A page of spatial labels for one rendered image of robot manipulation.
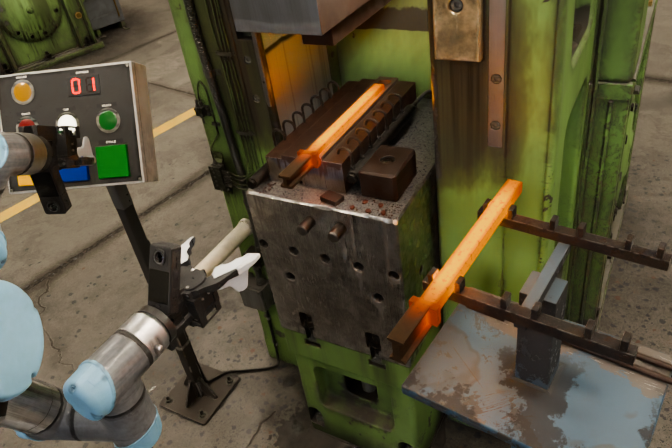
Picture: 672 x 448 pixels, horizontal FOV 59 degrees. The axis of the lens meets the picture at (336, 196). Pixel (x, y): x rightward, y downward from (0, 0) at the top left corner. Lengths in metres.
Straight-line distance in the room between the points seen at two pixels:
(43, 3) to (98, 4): 0.74
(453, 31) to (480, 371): 0.63
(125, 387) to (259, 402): 1.20
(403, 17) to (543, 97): 0.54
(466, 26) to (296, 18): 0.31
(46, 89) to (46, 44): 4.43
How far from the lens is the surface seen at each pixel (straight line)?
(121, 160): 1.44
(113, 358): 0.93
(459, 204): 1.36
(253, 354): 2.24
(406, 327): 0.85
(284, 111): 1.51
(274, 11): 1.17
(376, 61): 1.67
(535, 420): 1.11
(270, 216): 1.36
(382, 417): 1.80
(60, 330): 2.70
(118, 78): 1.46
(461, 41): 1.15
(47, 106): 1.54
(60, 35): 5.99
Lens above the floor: 1.63
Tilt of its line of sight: 34 degrees down
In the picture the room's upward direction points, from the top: 9 degrees counter-clockwise
